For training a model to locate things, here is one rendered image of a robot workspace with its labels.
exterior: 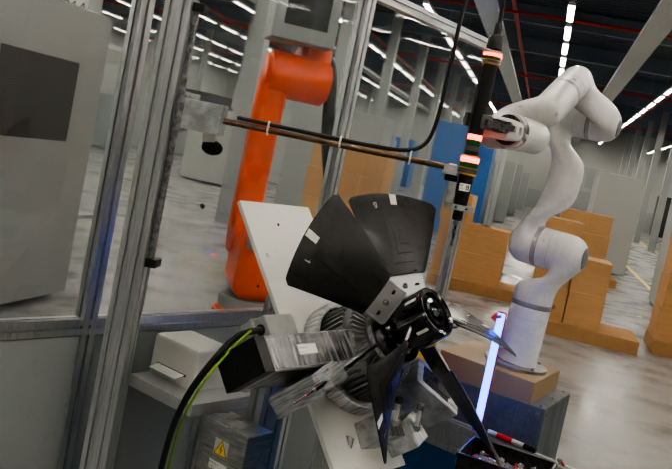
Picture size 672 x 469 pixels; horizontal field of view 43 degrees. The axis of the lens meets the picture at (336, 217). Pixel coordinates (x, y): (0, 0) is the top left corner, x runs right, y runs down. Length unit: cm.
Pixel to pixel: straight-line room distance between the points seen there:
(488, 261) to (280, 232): 922
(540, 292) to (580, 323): 701
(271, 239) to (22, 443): 76
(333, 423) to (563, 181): 106
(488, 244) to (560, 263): 869
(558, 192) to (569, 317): 704
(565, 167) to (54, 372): 150
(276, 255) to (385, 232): 27
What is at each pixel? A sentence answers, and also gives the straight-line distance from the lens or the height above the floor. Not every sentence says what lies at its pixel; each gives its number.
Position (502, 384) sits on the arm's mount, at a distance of 255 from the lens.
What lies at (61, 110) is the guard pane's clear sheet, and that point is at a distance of 205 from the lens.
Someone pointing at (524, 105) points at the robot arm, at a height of 174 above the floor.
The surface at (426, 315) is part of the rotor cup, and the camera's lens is 187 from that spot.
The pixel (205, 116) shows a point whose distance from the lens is 199.
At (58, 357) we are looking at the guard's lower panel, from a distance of 219.
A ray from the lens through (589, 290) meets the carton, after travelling 956.
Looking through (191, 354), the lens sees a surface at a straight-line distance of 220.
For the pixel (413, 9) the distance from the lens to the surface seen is 299.
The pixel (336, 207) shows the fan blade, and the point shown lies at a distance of 181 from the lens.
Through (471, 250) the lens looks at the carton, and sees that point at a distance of 1125.
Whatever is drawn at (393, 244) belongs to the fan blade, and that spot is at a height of 133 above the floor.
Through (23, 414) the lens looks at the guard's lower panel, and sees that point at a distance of 219.
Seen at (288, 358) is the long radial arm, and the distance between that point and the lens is 173.
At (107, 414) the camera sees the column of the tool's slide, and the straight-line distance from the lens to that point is 215.
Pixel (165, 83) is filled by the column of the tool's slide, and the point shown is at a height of 160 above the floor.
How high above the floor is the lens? 154
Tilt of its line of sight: 5 degrees down
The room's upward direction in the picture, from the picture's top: 12 degrees clockwise
